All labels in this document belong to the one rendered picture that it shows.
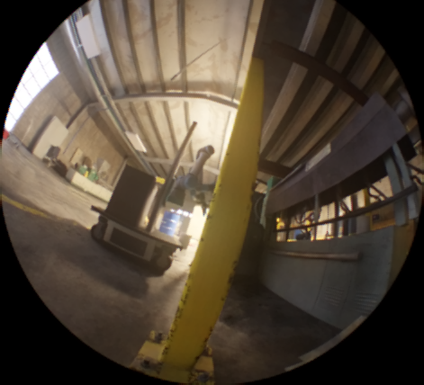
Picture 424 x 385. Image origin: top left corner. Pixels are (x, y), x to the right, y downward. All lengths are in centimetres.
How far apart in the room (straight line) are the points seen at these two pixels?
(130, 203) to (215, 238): 114
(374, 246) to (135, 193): 180
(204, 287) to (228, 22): 537
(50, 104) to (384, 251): 963
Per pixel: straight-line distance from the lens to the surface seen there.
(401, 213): 108
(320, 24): 145
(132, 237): 130
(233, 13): 520
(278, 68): 165
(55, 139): 835
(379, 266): 95
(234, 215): 33
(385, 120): 120
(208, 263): 33
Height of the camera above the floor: 48
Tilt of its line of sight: 25 degrees up
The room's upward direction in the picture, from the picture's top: 18 degrees clockwise
